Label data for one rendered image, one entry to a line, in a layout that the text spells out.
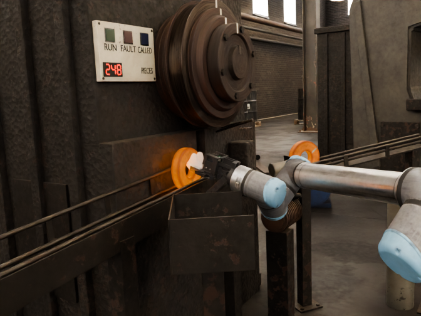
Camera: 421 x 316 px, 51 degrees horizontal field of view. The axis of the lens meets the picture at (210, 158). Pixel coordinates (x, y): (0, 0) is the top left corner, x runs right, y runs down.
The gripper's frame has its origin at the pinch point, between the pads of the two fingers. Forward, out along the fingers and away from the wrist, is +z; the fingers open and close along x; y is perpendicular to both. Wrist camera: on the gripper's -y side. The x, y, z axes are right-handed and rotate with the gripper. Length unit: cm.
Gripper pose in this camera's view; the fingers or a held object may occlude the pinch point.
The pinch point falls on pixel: (187, 163)
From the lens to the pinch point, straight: 156.9
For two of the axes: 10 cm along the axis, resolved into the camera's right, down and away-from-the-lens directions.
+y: 1.9, -9.4, -2.9
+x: -5.4, 1.4, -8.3
